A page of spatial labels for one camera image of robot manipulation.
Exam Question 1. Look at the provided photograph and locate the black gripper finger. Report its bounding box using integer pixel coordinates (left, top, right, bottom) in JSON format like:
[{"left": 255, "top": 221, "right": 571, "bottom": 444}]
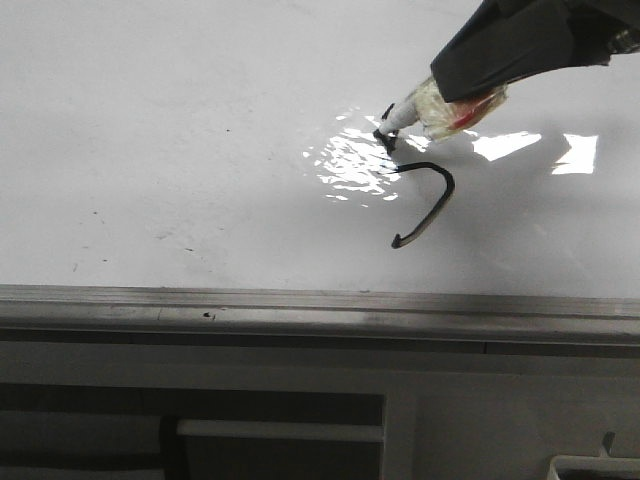
[{"left": 430, "top": 1, "right": 639, "bottom": 102}]

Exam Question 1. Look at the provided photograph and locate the taped white whiteboard marker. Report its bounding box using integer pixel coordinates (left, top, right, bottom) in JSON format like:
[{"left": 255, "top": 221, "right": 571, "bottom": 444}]
[{"left": 373, "top": 77, "right": 507, "bottom": 143}]

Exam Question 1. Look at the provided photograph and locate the white whiteboard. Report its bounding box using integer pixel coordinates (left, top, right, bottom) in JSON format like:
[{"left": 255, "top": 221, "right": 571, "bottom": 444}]
[{"left": 1, "top": 1, "right": 639, "bottom": 345}]

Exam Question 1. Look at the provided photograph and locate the white plastic marker tray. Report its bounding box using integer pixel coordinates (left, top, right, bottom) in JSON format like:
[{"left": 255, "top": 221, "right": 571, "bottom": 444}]
[{"left": 546, "top": 431, "right": 639, "bottom": 480}]

